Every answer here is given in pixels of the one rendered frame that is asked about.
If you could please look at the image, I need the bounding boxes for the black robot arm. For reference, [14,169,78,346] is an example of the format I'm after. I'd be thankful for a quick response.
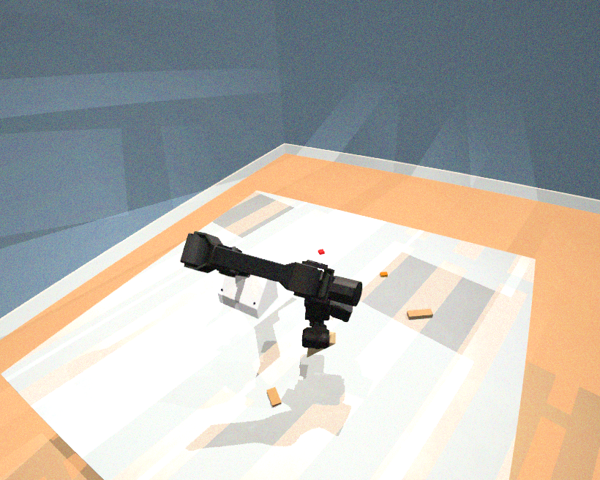
[180,231,363,323]

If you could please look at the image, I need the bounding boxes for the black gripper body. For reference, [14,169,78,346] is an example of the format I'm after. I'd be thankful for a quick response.
[301,298,330,348]

